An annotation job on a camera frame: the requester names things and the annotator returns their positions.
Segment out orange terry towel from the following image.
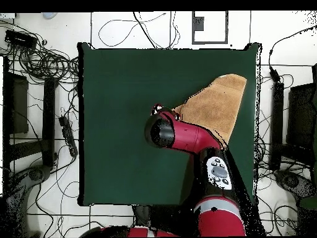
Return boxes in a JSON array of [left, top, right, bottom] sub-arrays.
[[172, 73, 248, 149]]

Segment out dark green table cloth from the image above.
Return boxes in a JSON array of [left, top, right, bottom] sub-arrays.
[[77, 41, 263, 208]]

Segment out black power strip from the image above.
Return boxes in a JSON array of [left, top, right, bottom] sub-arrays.
[[58, 115, 79, 158]]

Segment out grey chair base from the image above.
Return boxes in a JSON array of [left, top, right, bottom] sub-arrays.
[[273, 169, 317, 206], [4, 164, 53, 236]]

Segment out black rectangular box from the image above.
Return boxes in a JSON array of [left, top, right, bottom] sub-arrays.
[[4, 29, 38, 50]]

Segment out grey floor frame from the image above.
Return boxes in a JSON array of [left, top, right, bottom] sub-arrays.
[[191, 11, 229, 45]]

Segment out thin looped black cable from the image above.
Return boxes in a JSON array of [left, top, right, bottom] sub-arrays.
[[98, 11, 180, 49]]

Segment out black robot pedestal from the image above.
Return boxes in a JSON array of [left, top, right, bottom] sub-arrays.
[[132, 205, 153, 227]]

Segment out black metal stand frame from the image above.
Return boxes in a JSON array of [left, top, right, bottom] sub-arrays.
[[268, 64, 317, 172], [2, 56, 59, 169]]

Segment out tangled black floor cables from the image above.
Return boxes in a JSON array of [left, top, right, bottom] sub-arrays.
[[0, 19, 80, 85]]

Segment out black cable with adapter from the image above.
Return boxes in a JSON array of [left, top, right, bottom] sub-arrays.
[[268, 24, 317, 84]]

